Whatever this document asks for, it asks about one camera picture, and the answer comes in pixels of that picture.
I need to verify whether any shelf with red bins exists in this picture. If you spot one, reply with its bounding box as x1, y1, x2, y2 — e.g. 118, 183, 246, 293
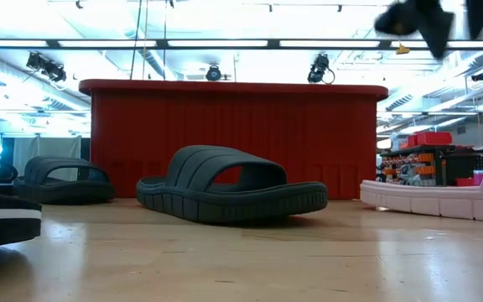
377, 131, 483, 188

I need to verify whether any pink slide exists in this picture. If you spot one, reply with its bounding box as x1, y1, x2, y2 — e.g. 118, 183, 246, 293
359, 141, 483, 224

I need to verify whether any red plastic bin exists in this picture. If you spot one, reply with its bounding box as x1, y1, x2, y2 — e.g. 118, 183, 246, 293
78, 78, 390, 200

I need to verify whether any white curtain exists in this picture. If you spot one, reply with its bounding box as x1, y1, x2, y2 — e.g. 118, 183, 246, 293
12, 134, 83, 182

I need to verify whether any dark grey ribbed slide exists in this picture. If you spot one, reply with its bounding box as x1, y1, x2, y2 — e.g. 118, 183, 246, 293
135, 144, 329, 224
13, 155, 117, 206

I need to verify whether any black ceiling truss bar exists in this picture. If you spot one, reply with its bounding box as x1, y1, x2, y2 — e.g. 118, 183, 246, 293
0, 38, 483, 52

